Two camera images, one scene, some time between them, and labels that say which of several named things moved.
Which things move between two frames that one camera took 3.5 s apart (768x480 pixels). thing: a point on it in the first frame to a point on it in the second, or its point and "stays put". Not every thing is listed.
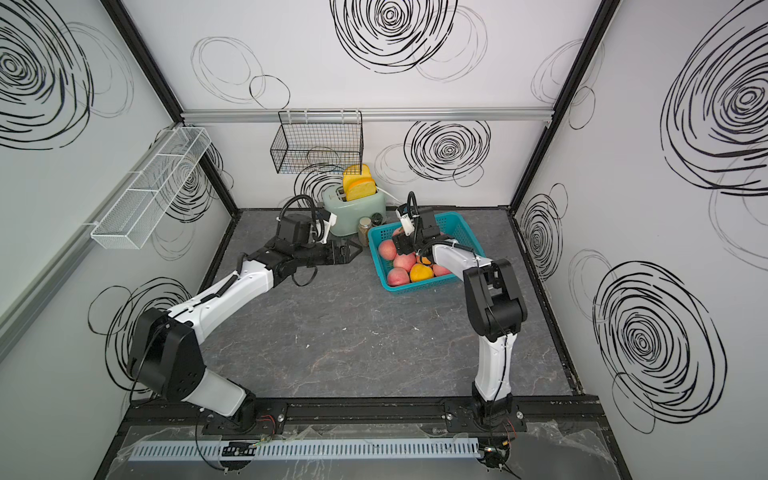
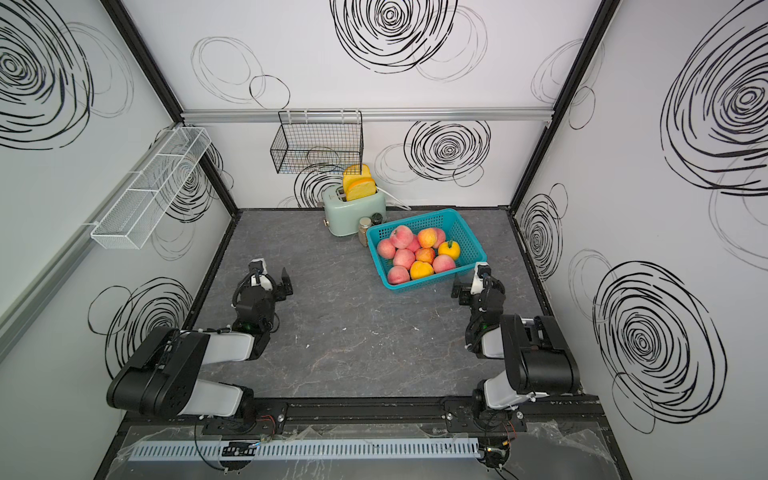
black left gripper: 342,250 to 277,290
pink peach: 440,270 stays put
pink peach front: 405,261 stays put
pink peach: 387,249 stays put
